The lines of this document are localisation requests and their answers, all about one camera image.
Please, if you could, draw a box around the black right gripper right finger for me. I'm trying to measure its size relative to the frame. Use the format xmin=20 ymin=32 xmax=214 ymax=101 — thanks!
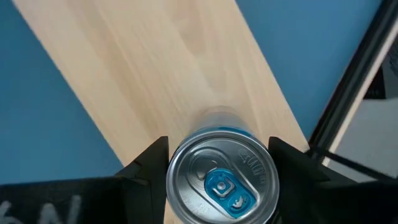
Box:
xmin=267 ymin=136 xmax=332 ymax=224

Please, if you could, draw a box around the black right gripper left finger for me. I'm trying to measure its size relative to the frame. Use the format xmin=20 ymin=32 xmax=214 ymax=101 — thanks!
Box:
xmin=114 ymin=135 xmax=170 ymax=224

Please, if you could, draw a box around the silver can blue tab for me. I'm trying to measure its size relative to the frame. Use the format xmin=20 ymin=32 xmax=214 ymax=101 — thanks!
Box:
xmin=165 ymin=105 xmax=280 ymax=224

